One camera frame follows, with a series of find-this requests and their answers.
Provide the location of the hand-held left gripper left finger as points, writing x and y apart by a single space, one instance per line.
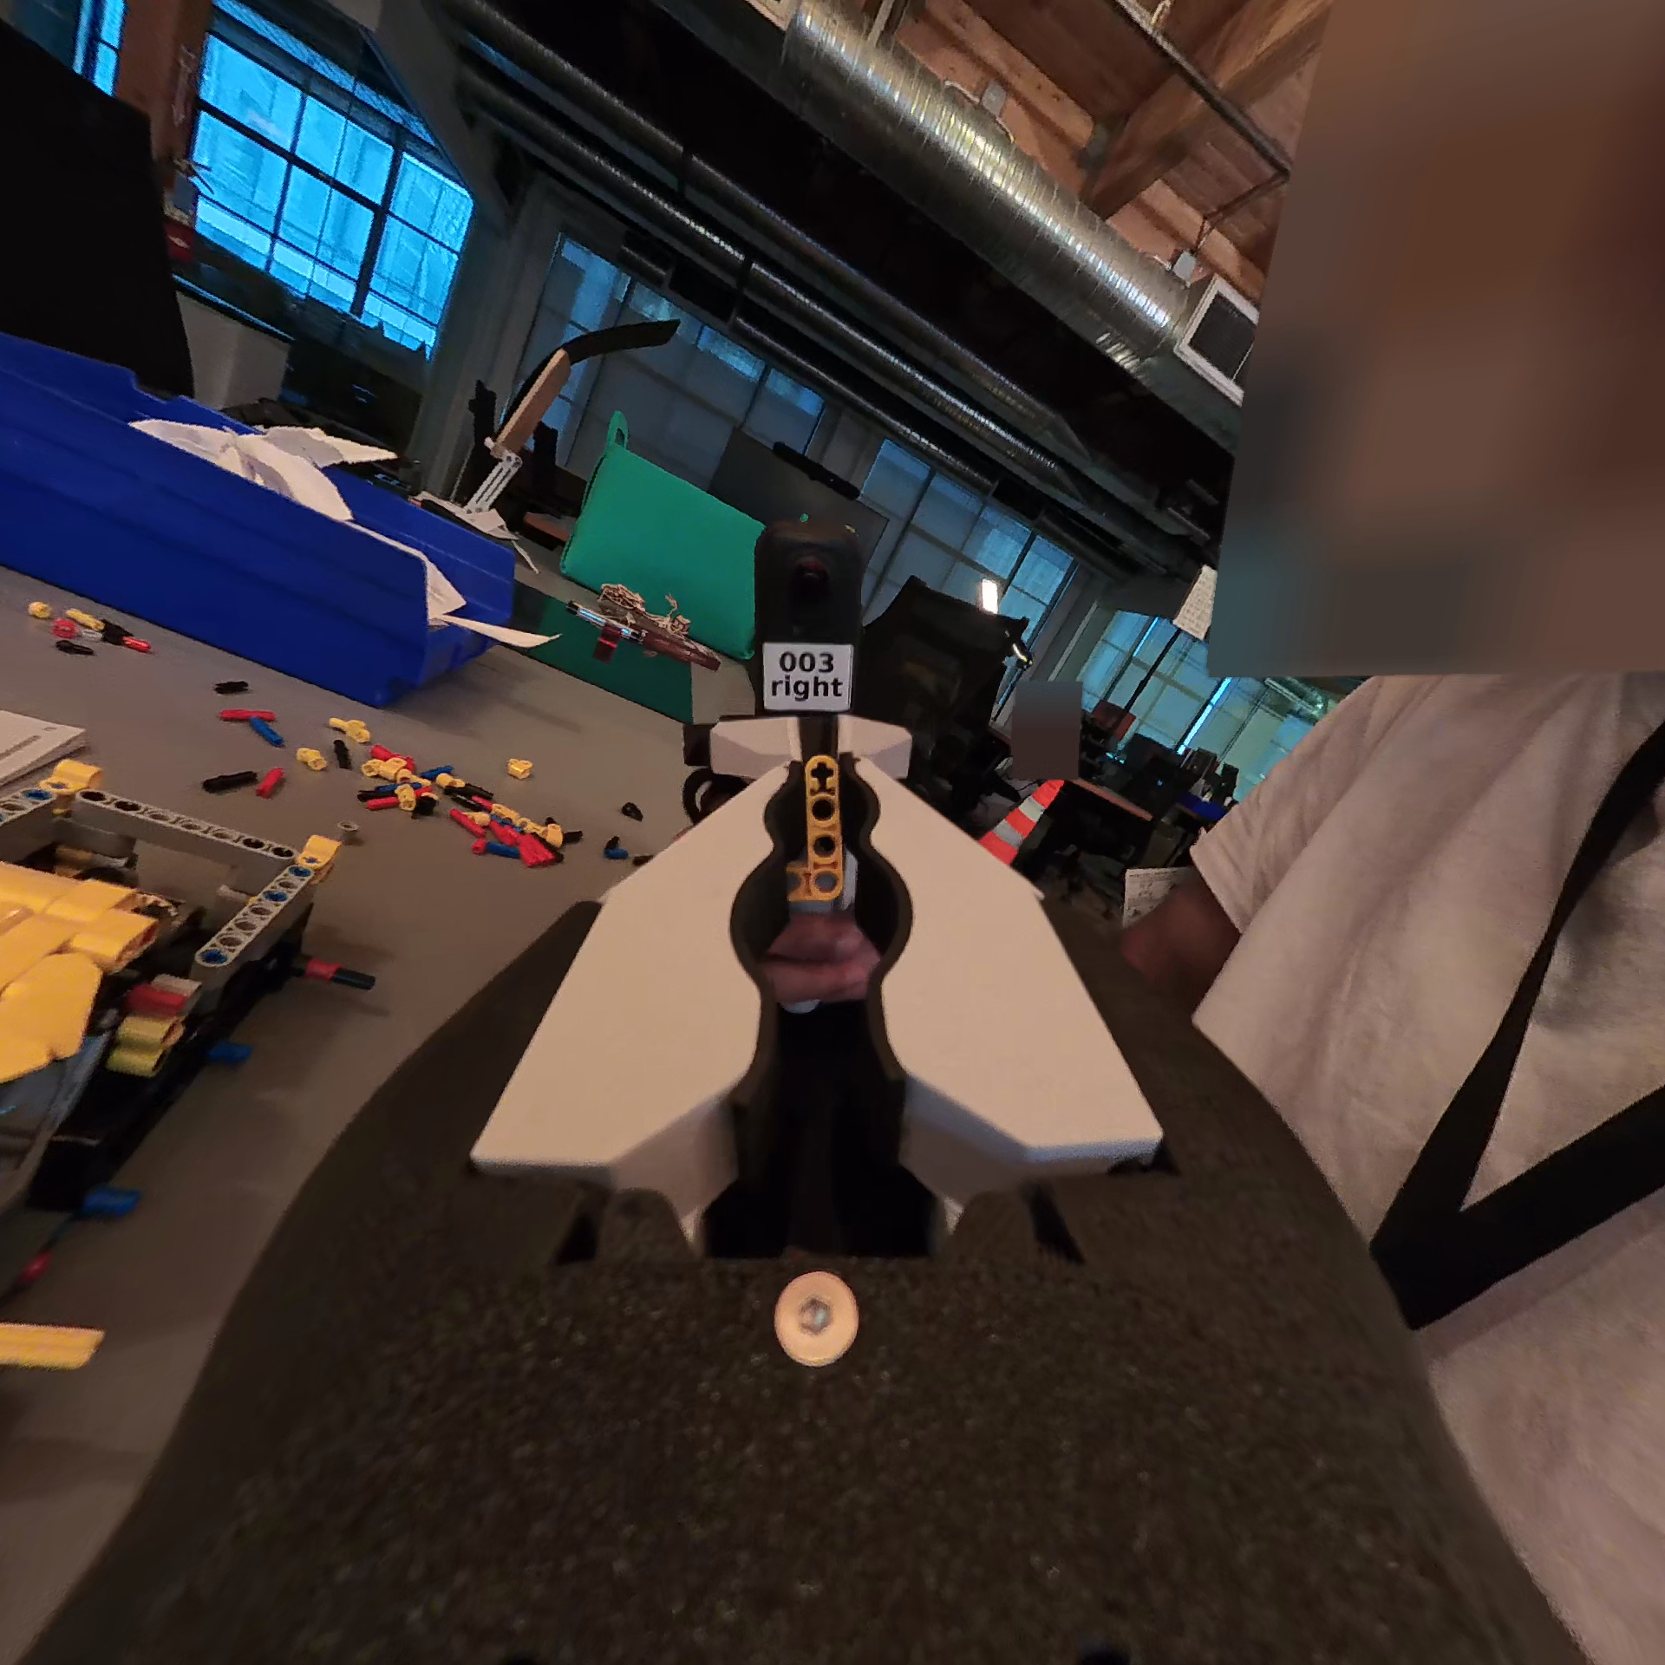
613 1041

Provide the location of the brown toy model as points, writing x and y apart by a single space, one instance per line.
651 632

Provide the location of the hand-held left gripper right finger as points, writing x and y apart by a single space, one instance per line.
1014 1041

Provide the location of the crumpled white papers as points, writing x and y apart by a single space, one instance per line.
260 456

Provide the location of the black office chair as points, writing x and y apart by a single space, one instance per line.
937 678

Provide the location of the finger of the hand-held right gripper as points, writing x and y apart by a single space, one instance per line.
879 747
754 747

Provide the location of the hanging white paper sheet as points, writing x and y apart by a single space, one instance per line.
1194 601

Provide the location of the green upright panel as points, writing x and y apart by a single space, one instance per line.
651 548

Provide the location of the open instruction booklet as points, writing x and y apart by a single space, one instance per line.
32 747

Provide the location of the grey desk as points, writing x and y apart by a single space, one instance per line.
428 938

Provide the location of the blue storage bin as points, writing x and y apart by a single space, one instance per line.
195 548

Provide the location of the partly built yellow toy car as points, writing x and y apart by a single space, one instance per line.
53 938

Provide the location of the person's right hand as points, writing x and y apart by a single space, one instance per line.
818 960

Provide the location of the black monitor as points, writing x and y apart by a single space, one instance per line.
80 219

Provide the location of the large dark wall screen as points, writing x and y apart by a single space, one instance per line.
832 487

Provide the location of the small heap of coloured pins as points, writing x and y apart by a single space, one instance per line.
506 833

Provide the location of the small yellow angled beam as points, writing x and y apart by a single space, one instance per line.
822 833

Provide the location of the white t-shirt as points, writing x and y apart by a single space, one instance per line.
1431 910

